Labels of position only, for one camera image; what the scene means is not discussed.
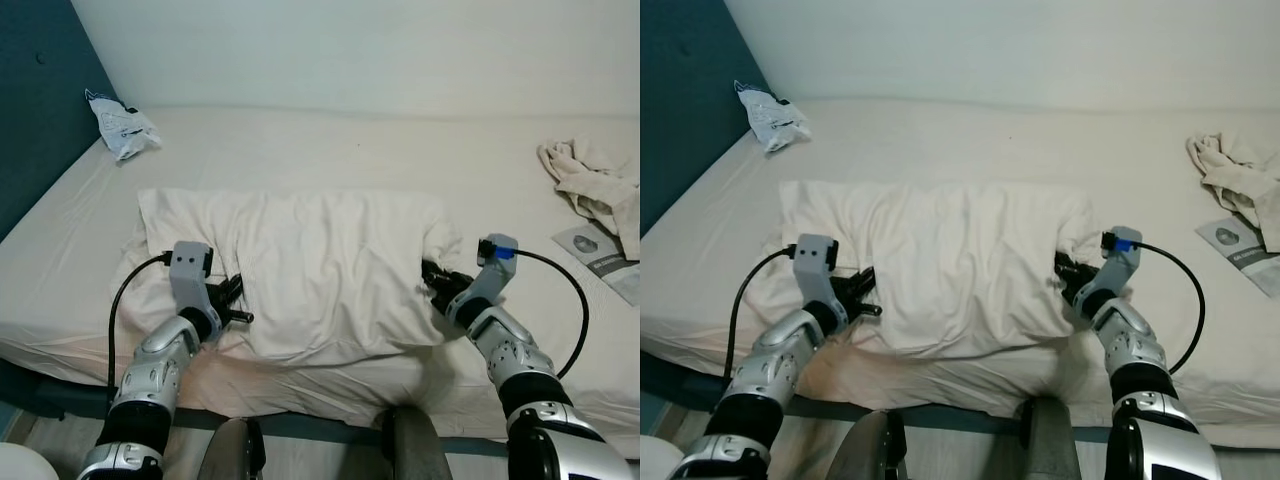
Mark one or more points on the white pillow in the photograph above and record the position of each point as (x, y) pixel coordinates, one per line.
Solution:
(960, 255)
(320, 260)

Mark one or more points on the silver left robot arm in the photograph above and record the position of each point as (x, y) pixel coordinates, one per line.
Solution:
(765, 375)
(150, 375)

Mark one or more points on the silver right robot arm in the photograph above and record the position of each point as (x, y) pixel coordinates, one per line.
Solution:
(520, 365)
(1140, 360)

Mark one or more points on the dark grey left robot leg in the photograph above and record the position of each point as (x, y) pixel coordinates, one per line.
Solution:
(232, 452)
(868, 448)

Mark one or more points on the dark grey robot leg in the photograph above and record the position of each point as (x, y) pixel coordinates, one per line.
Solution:
(868, 448)
(232, 452)
(415, 445)

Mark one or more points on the grey printed booklet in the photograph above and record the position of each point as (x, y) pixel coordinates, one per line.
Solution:
(590, 255)
(1232, 245)

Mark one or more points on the white sheeted mattress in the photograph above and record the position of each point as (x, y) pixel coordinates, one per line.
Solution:
(1000, 140)
(350, 150)

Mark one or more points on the dark grey right robot leg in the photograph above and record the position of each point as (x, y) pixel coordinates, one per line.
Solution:
(415, 445)

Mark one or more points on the crumpled beige cloth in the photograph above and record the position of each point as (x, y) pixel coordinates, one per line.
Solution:
(1240, 175)
(595, 185)

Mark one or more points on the white blue plastic packet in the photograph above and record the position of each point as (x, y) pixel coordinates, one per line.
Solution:
(772, 118)
(122, 125)

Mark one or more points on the white rounded object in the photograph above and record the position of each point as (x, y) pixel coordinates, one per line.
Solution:
(658, 460)
(25, 465)

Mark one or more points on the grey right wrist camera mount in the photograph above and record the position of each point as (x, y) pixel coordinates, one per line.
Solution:
(497, 265)
(1120, 258)

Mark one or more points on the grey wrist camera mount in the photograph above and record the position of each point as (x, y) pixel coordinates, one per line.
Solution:
(1120, 258)
(815, 262)
(497, 265)
(190, 270)

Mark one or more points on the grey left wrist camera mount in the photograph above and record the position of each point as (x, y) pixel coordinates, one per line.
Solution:
(815, 262)
(190, 270)

